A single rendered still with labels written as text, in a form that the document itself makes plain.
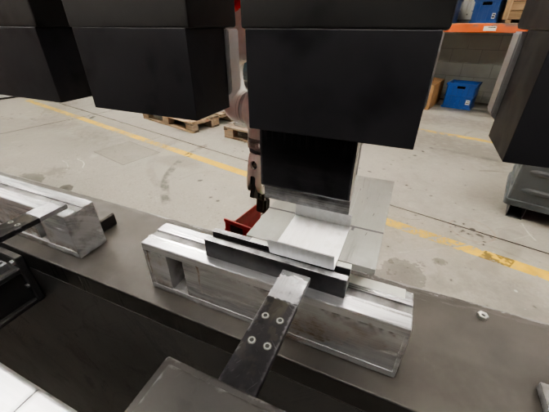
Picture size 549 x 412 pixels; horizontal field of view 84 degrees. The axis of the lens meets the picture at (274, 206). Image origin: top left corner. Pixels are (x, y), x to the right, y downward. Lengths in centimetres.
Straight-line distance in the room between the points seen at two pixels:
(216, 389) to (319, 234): 25
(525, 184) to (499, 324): 225
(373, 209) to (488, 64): 627
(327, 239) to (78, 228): 45
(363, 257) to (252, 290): 15
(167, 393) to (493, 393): 38
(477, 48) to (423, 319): 634
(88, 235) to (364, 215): 51
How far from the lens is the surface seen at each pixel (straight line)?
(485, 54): 672
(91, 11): 39
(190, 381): 26
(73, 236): 66
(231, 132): 391
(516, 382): 53
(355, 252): 42
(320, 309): 40
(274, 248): 39
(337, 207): 34
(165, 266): 51
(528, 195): 283
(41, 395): 37
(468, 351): 53
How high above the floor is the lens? 126
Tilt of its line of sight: 31 degrees down
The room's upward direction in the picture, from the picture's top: straight up
